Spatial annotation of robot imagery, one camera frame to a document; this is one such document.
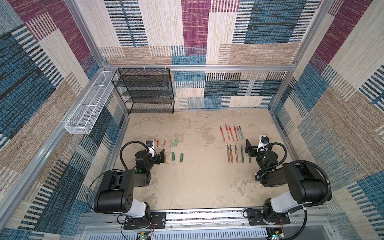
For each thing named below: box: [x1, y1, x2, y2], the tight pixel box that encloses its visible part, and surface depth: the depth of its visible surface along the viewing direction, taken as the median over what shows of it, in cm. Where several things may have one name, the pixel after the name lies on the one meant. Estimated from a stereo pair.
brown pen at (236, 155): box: [234, 145, 239, 163], surface depth 98 cm
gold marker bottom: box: [229, 145, 234, 163], surface depth 98 cm
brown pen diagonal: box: [227, 145, 231, 163], surface depth 98 cm
